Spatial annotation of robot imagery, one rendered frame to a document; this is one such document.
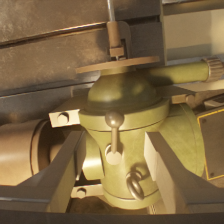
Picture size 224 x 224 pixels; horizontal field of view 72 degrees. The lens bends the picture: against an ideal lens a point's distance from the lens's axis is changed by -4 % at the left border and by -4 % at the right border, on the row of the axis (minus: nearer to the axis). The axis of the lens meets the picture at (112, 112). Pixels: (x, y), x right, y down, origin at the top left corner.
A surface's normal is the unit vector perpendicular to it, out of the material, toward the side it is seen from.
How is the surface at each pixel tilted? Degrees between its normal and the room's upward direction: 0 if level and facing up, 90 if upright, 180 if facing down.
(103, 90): 49
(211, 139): 0
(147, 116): 22
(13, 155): 36
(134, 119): 8
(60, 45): 0
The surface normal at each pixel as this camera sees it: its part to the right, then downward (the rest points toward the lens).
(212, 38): 0.00, 0.26
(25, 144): -0.11, -0.52
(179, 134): -0.08, -0.29
